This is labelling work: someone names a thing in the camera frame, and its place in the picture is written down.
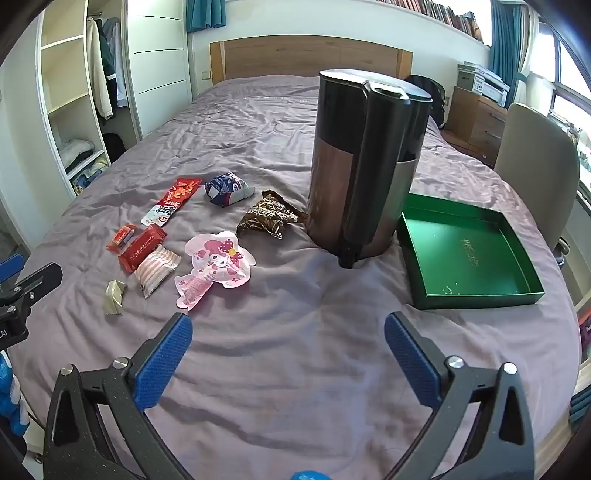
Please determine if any row of books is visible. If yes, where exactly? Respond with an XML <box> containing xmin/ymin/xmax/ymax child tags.
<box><xmin>388</xmin><ymin>0</ymin><xmax>483</xmax><ymax>42</ymax></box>

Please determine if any person's left hand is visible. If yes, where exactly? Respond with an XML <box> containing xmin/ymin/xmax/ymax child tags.
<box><xmin>0</xmin><ymin>353</ymin><xmax>28</xmax><ymax>437</ymax></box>

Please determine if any bed with purple sheet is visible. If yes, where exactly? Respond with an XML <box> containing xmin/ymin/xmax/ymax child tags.
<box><xmin>9</xmin><ymin>74</ymin><xmax>583</xmax><ymax>480</ymax></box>

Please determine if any small red orange snack packet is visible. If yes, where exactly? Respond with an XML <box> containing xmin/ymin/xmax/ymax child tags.
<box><xmin>106</xmin><ymin>224</ymin><xmax>138</xmax><ymax>254</ymax></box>

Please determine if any green box tray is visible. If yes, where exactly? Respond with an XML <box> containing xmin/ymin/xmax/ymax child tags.
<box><xmin>398</xmin><ymin>193</ymin><xmax>546</xmax><ymax>311</ymax></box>

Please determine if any pile of folded clothes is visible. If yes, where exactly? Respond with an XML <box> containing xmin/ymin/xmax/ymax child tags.
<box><xmin>60</xmin><ymin>138</ymin><xmax>112</xmax><ymax>195</ymax></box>

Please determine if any black backpack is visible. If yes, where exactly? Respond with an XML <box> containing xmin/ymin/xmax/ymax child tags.
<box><xmin>404</xmin><ymin>75</ymin><xmax>446</xmax><ymax>130</ymax></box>

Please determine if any beige office chair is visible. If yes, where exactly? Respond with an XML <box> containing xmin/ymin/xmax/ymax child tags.
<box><xmin>494</xmin><ymin>102</ymin><xmax>581</xmax><ymax>264</ymax></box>

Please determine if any long red snack packet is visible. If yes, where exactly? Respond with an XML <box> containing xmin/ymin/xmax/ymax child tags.
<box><xmin>141</xmin><ymin>178</ymin><xmax>203</xmax><ymax>228</ymax></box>

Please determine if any black and brown electric kettle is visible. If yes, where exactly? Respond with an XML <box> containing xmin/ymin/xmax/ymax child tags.
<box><xmin>307</xmin><ymin>68</ymin><xmax>434</xmax><ymax>269</ymax></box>

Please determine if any blue and white snack packet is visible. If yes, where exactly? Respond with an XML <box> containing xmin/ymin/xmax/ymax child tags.
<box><xmin>204</xmin><ymin>172</ymin><xmax>256</xmax><ymax>208</ymax></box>

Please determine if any pink striped snack packet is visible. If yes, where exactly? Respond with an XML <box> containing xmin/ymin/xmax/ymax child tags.
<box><xmin>134</xmin><ymin>244</ymin><xmax>182</xmax><ymax>299</ymax></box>

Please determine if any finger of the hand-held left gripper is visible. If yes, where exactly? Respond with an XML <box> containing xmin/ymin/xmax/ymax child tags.
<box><xmin>0</xmin><ymin>262</ymin><xmax>63</xmax><ymax>311</ymax></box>
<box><xmin>0</xmin><ymin>255</ymin><xmax>25</xmax><ymax>289</ymax></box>

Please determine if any cream hanging jacket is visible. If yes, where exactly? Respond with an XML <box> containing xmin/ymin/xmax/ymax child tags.
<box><xmin>85</xmin><ymin>18</ymin><xmax>114</xmax><ymax>121</ymax></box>

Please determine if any small olive snack packet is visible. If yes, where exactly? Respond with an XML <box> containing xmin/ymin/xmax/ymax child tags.
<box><xmin>104</xmin><ymin>280</ymin><xmax>129</xmax><ymax>316</ymax></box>

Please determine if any pink cartoon shaped packet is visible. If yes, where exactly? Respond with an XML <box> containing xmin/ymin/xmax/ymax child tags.
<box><xmin>174</xmin><ymin>230</ymin><xmax>257</xmax><ymax>311</ymax></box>

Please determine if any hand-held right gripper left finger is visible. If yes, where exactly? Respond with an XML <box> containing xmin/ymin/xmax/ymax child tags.
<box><xmin>44</xmin><ymin>313</ymin><xmax>199</xmax><ymax>480</ymax></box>

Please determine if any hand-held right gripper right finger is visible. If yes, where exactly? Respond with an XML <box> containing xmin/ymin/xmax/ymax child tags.
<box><xmin>384</xmin><ymin>311</ymin><xmax>536</xmax><ymax>480</ymax></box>

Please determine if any teal curtain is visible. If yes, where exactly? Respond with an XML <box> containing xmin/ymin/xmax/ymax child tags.
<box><xmin>186</xmin><ymin>0</ymin><xmax>225</xmax><ymax>33</ymax></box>
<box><xmin>488</xmin><ymin>0</ymin><xmax>539</xmax><ymax>93</ymax></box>

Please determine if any dark red wafer packet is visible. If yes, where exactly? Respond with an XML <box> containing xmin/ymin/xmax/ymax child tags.
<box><xmin>119</xmin><ymin>226</ymin><xmax>168</xmax><ymax>273</ymax></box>

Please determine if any white wardrobe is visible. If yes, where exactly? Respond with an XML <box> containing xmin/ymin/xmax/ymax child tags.
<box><xmin>34</xmin><ymin>0</ymin><xmax>192</xmax><ymax>199</ymax></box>

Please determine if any wooden headboard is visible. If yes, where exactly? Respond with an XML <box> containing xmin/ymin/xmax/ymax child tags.
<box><xmin>209</xmin><ymin>36</ymin><xmax>414</xmax><ymax>86</ymax></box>

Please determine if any wooden dresser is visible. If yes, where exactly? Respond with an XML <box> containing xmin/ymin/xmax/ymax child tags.
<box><xmin>447</xmin><ymin>87</ymin><xmax>509</xmax><ymax>162</ymax></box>

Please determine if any white printer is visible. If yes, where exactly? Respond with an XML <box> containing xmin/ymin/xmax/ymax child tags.
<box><xmin>457</xmin><ymin>64</ymin><xmax>511</xmax><ymax>104</ymax></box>

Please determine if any grey hanging garment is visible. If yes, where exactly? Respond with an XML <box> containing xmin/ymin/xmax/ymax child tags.
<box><xmin>102</xmin><ymin>17</ymin><xmax>127</xmax><ymax>109</ymax></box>

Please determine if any brown snack bag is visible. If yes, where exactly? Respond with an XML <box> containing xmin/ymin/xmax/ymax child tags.
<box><xmin>236</xmin><ymin>190</ymin><xmax>309</xmax><ymax>241</ymax></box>

